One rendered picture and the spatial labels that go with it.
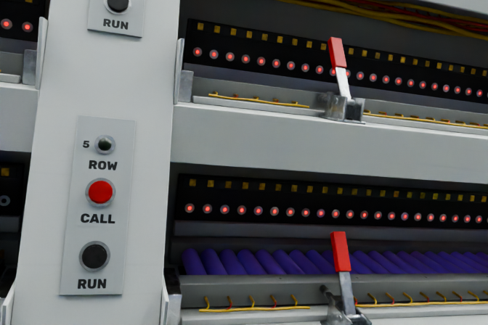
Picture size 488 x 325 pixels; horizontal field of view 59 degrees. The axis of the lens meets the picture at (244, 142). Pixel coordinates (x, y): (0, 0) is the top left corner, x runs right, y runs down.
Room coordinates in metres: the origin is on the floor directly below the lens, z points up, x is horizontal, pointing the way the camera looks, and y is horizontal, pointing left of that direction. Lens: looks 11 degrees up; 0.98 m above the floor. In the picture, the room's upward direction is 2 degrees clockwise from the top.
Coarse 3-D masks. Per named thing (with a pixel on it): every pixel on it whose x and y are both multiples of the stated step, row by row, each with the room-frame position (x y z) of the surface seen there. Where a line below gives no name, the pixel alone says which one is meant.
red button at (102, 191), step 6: (90, 186) 0.30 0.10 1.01; (96, 186) 0.30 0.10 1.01; (102, 186) 0.30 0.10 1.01; (108, 186) 0.30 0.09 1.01; (90, 192) 0.30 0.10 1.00; (96, 192) 0.30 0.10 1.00; (102, 192) 0.30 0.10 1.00; (108, 192) 0.30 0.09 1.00; (90, 198) 0.30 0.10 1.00; (96, 198) 0.30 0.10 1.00; (102, 198) 0.30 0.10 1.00; (108, 198) 0.30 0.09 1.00
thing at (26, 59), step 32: (0, 0) 0.42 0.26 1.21; (32, 0) 0.42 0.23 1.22; (0, 32) 0.43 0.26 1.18; (32, 32) 0.44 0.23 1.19; (0, 64) 0.34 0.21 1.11; (32, 64) 0.32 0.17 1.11; (0, 96) 0.28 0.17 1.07; (32, 96) 0.29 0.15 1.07; (0, 128) 0.29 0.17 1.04; (32, 128) 0.30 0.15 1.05
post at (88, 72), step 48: (48, 48) 0.29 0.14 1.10; (96, 48) 0.30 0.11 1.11; (144, 48) 0.31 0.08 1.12; (48, 96) 0.29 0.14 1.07; (96, 96) 0.30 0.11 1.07; (144, 96) 0.31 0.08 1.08; (48, 144) 0.29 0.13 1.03; (144, 144) 0.31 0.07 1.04; (48, 192) 0.29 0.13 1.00; (144, 192) 0.31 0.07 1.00; (48, 240) 0.29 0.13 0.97; (144, 240) 0.31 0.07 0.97; (48, 288) 0.29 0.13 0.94; (144, 288) 0.31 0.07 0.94
